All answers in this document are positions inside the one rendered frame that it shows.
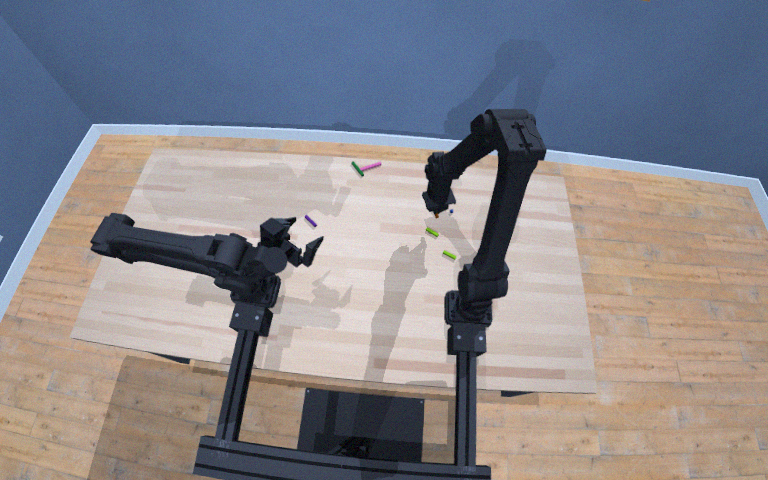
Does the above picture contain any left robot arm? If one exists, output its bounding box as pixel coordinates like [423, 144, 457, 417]
[90, 213, 293, 305]

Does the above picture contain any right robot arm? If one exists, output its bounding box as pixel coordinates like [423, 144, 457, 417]
[424, 109, 547, 325]

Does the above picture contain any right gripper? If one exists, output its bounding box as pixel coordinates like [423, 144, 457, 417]
[422, 187, 456, 215]

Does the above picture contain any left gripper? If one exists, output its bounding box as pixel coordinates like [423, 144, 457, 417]
[284, 217, 324, 268]

